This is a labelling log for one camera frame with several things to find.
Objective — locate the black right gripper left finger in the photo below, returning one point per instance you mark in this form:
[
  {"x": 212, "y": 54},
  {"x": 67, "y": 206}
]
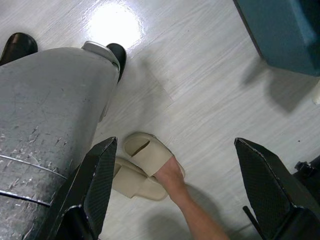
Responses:
[{"x": 97, "y": 180}]

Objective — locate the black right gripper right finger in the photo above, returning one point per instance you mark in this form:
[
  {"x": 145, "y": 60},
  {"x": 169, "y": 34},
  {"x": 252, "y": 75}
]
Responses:
[{"x": 265, "y": 185}]

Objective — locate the beige foam slipper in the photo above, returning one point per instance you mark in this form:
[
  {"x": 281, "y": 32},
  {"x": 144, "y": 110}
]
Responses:
[
  {"x": 150, "y": 155},
  {"x": 135, "y": 185}
]

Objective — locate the person bare leg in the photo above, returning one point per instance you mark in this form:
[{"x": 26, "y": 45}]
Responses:
[{"x": 190, "y": 200}]

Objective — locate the black robot right foot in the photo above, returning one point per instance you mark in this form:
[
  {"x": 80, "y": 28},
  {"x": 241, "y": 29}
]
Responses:
[{"x": 118, "y": 53}]

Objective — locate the black robot foot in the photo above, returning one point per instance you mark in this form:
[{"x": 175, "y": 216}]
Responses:
[
  {"x": 118, "y": 53},
  {"x": 17, "y": 46}
]

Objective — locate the black robot left foot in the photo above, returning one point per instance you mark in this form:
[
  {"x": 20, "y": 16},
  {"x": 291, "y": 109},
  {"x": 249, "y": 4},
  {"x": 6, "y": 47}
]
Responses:
[{"x": 17, "y": 46}]

